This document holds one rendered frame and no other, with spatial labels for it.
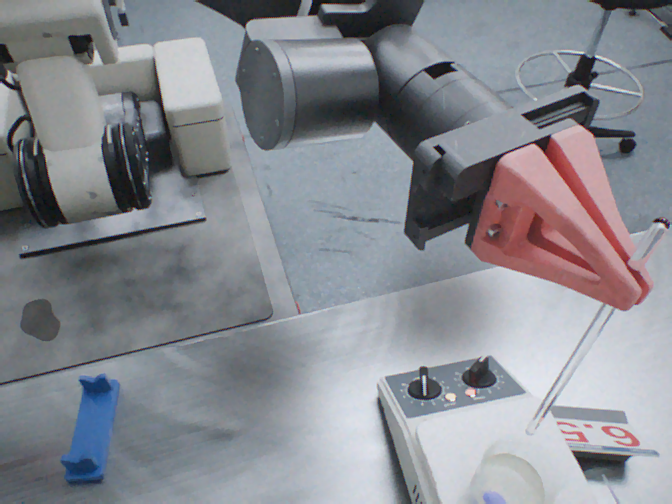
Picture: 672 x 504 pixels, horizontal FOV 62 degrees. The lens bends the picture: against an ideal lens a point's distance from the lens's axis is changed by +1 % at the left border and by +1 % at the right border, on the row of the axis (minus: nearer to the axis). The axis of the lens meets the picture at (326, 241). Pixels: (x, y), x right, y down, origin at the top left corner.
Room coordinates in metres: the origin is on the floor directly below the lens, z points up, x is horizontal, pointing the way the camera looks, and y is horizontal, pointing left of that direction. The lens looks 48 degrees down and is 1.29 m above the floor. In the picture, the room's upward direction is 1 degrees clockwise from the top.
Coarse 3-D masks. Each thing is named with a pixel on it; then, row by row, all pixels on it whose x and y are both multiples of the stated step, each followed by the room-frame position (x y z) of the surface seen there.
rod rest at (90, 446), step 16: (96, 384) 0.27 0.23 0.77; (112, 384) 0.27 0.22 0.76; (96, 400) 0.26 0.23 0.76; (112, 400) 0.26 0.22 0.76; (80, 416) 0.24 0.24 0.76; (96, 416) 0.24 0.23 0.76; (112, 416) 0.24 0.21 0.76; (80, 432) 0.22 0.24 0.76; (96, 432) 0.22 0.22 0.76; (80, 448) 0.21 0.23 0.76; (96, 448) 0.21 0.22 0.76; (64, 464) 0.19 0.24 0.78; (80, 464) 0.19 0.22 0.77; (96, 464) 0.19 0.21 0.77; (80, 480) 0.18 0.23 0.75
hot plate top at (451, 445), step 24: (480, 408) 0.22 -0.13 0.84; (504, 408) 0.22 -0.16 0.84; (528, 408) 0.22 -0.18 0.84; (432, 432) 0.19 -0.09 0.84; (456, 432) 0.19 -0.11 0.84; (480, 432) 0.20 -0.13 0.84; (504, 432) 0.20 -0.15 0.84; (552, 432) 0.20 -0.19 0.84; (432, 456) 0.17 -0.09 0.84; (456, 456) 0.17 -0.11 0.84; (480, 456) 0.18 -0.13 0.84; (432, 480) 0.16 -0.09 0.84; (456, 480) 0.16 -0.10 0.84; (576, 480) 0.16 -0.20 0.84
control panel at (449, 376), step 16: (432, 368) 0.29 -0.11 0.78; (448, 368) 0.28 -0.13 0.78; (464, 368) 0.28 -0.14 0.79; (496, 368) 0.28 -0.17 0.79; (400, 384) 0.26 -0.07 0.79; (448, 384) 0.26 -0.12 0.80; (464, 384) 0.26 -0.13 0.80; (496, 384) 0.26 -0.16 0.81; (512, 384) 0.26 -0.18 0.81; (400, 400) 0.24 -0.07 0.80; (416, 400) 0.24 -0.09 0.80; (432, 400) 0.24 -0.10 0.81; (448, 400) 0.24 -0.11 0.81; (464, 400) 0.24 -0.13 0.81; (480, 400) 0.24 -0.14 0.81; (416, 416) 0.22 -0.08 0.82
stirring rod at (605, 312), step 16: (656, 224) 0.15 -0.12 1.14; (656, 240) 0.15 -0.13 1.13; (640, 256) 0.15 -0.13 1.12; (592, 320) 0.15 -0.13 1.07; (608, 320) 0.15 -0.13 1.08; (592, 336) 0.15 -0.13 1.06; (576, 352) 0.15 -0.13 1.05; (576, 368) 0.15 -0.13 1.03; (560, 384) 0.15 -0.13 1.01; (544, 400) 0.15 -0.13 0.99; (544, 416) 0.15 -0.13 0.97; (528, 432) 0.15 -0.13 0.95
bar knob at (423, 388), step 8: (424, 368) 0.27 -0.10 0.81; (424, 376) 0.26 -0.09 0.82; (416, 384) 0.26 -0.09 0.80; (424, 384) 0.25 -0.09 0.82; (432, 384) 0.26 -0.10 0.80; (408, 392) 0.25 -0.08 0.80; (416, 392) 0.25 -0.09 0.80; (424, 392) 0.24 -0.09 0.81; (432, 392) 0.25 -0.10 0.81; (440, 392) 0.25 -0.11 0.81
